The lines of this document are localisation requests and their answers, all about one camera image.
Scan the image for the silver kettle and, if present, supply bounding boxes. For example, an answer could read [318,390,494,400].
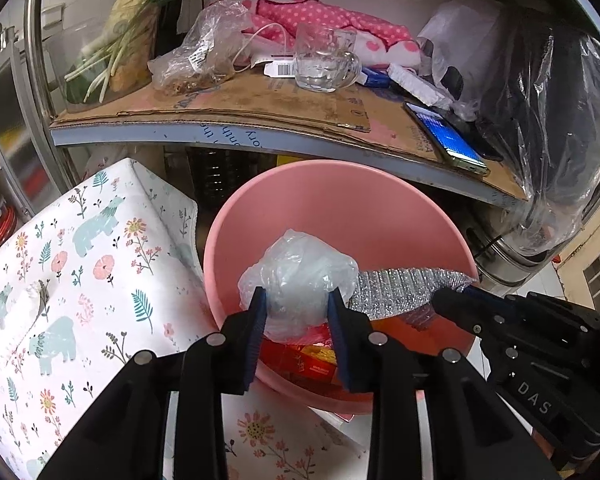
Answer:
[0,24,20,61]

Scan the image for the white barcode label box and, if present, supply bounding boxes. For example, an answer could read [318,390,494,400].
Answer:
[264,57,297,78]

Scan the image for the red cardboard box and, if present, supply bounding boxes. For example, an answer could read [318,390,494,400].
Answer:
[280,341,342,385]

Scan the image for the grey shelf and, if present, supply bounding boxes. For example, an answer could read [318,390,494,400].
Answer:
[50,120,531,206]

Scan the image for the smartphone with lit screen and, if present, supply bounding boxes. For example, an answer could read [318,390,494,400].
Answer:
[404,101,491,177]

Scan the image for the metal pole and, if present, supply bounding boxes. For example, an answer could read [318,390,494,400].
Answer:
[22,0,76,196]

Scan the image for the pink plastic basin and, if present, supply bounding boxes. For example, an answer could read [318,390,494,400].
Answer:
[202,160,481,416]

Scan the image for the clear vegetable container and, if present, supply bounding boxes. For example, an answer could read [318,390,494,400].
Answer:
[40,0,163,113]

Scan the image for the small floral printed cloth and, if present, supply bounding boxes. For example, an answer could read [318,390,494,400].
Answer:
[224,394,371,480]

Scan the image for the large black plastic-covered appliance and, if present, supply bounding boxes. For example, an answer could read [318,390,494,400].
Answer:
[475,7,600,256]

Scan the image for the clear plastic bag with label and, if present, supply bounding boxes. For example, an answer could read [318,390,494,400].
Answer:
[147,0,253,96]

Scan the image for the red plastic wrapper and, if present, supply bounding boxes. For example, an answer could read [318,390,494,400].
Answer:
[402,310,438,331]

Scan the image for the white cable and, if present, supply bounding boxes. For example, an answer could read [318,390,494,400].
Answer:
[232,22,296,71]

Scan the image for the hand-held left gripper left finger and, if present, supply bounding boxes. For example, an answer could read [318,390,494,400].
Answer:
[36,287,268,480]

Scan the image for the green onions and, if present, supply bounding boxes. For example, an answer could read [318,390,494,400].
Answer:
[65,0,226,106]

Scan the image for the blue box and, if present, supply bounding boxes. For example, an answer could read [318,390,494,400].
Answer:
[362,67,393,88]

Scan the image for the glass mug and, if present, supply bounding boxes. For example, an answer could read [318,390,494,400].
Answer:
[294,25,363,93]

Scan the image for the frosted cabinet door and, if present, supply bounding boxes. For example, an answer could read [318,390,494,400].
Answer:
[0,62,48,211]

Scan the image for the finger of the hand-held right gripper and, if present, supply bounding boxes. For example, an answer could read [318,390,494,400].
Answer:
[431,285,531,346]

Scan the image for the pink polka dot cloth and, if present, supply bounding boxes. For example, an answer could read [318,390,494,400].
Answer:
[230,0,423,68]

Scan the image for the translucent plastic bag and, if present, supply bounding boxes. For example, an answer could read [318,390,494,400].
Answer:
[237,229,361,343]

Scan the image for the white packet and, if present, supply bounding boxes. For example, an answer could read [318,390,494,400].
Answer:
[387,64,453,108]

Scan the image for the cardboard sheet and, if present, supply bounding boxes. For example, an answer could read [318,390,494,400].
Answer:
[50,67,528,201]

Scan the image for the large white plastic bag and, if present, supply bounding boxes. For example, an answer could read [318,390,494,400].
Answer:
[417,0,506,121]

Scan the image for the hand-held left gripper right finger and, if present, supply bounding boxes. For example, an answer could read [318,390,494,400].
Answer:
[327,290,561,480]

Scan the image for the steel pot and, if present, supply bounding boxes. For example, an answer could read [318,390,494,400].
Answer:
[467,205,566,288]

